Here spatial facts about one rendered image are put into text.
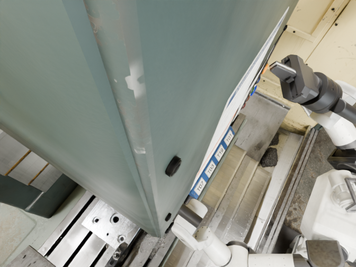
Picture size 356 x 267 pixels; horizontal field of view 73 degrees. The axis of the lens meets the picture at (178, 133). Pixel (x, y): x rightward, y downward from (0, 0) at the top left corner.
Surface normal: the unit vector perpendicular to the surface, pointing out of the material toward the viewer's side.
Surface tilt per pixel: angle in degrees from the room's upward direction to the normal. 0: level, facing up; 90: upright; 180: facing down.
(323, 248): 47
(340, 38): 90
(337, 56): 88
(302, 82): 60
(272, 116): 24
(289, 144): 17
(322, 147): 0
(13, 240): 0
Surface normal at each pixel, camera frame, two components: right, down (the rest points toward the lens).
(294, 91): -0.84, -0.28
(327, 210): -0.30, -0.61
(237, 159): 0.12, -0.54
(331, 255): -0.35, -0.87
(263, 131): -0.17, -0.11
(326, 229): -0.57, 0.04
